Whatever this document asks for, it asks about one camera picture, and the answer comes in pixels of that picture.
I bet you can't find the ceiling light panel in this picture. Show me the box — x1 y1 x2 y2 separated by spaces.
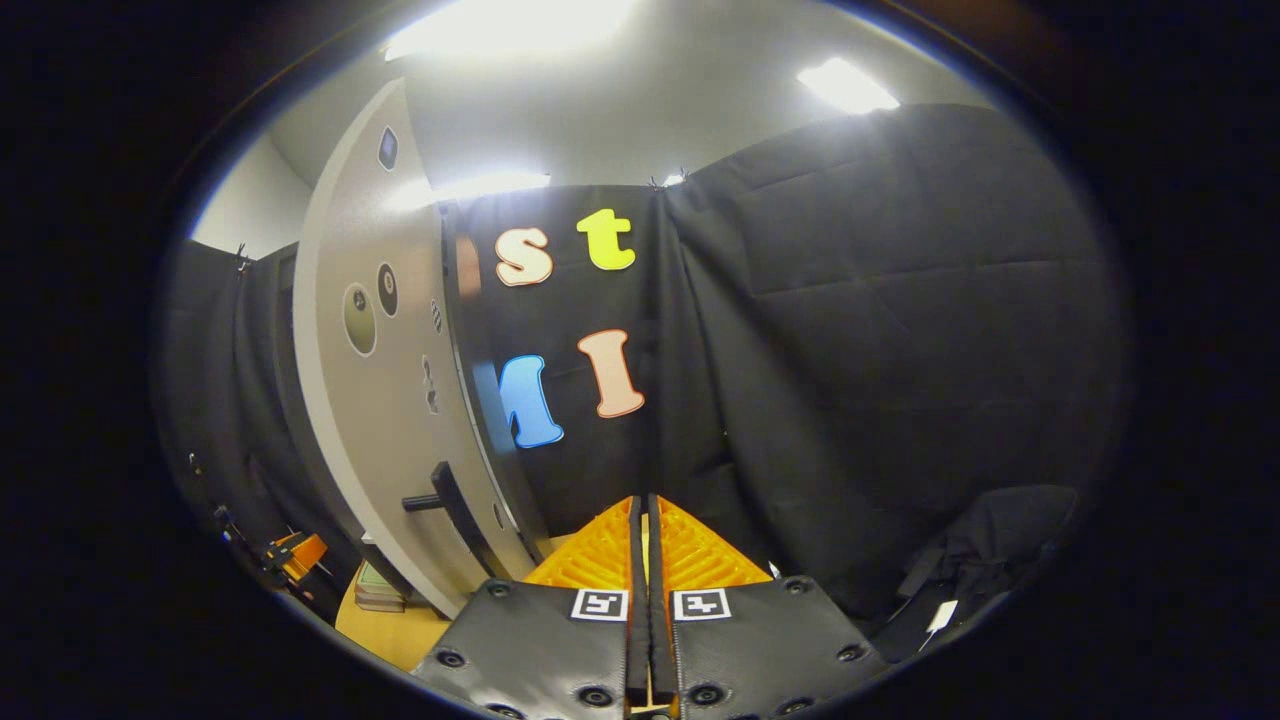
435 171 553 199
385 0 638 63
798 57 901 114

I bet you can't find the dark cloth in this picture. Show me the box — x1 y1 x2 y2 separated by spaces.
870 485 1081 661

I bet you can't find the pale grey cabinet door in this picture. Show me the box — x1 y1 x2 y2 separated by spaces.
275 78 546 619

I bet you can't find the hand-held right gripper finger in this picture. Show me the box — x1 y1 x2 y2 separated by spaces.
412 495 642 720
648 495 891 719

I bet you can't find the black backdrop cloth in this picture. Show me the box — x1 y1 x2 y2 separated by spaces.
160 103 1136 641

